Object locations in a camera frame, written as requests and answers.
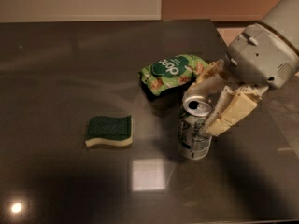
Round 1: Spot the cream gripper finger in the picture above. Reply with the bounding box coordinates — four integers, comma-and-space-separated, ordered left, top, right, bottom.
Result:
183, 59, 237, 100
200, 85, 269, 137

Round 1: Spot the silver green 7up can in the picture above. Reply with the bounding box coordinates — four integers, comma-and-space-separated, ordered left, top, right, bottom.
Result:
178, 95, 213, 161

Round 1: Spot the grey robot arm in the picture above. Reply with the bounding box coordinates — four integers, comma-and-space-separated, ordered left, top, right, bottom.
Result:
184, 0, 299, 137

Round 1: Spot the green snack bag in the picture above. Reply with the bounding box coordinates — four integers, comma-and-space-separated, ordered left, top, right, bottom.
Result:
138, 54, 208, 96

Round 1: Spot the green yellow sponge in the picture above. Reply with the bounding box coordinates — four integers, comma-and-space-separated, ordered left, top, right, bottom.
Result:
85, 116, 133, 147

